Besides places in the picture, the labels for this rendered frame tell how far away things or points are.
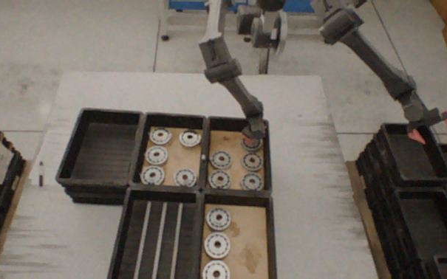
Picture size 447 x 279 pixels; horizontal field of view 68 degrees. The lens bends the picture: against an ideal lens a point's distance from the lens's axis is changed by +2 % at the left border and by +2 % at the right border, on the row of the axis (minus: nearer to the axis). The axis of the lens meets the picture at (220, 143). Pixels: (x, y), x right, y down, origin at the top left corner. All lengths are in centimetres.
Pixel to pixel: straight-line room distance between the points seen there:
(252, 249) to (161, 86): 112
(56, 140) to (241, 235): 109
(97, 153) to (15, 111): 160
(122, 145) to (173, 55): 180
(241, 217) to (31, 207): 96
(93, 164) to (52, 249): 40
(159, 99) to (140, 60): 136
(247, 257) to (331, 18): 92
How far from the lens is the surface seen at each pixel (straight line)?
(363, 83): 341
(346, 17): 108
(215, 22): 113
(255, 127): 138
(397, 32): 418
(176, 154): 158
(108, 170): 159
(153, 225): 144
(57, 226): 169
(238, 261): 139
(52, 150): 190
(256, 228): 144
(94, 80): 216
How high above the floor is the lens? 216
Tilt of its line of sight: 56 degrees down
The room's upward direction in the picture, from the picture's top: 5 degrees clockwise
